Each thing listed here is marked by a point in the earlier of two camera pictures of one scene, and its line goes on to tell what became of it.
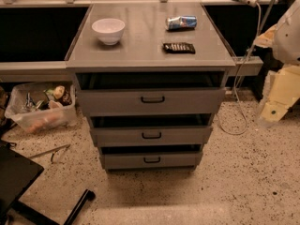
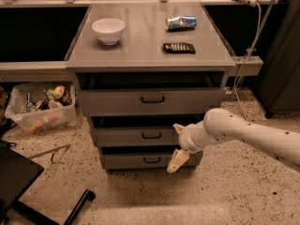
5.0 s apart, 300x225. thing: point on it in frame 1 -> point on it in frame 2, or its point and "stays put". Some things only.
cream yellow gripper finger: [284, 90] -> [193, 138]
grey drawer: [150, 136] stays put
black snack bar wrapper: [179, 48] stays put
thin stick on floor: [50, 151] stays put
